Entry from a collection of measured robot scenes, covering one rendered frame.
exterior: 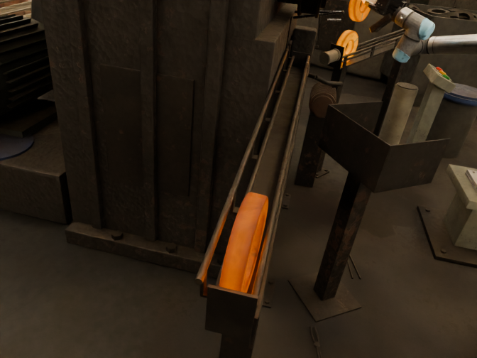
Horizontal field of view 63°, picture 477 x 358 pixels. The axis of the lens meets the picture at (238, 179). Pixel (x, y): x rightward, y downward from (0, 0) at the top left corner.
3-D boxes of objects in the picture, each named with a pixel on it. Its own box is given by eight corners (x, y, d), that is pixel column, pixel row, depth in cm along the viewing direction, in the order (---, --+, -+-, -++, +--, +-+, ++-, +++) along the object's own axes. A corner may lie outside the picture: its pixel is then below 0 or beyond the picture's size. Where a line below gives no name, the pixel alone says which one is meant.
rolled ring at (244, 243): (274, 177, 67) (256, 173, 68) (251, 233, 51) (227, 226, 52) (257, 262, 76) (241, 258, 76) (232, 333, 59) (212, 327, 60)
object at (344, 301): (323, 336, 130) (390, 145, 92) (285, 279, 150) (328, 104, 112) (370, 319, 138) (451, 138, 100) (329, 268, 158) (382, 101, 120)
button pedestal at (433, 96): (393, 177, 230) (432, 74, 197) (389, 158, 250) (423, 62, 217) (421, 182, 228) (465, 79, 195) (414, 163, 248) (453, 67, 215)
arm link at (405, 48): (414, 62, 175) (428, 39, 168) (401, 64, 169) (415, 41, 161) (399, 53, 179) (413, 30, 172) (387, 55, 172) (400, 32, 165)
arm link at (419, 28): (419, 43, 161) (431, 23, 155) (397, 30, 165) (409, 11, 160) (427, 42, 165) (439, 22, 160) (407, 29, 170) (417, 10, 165)
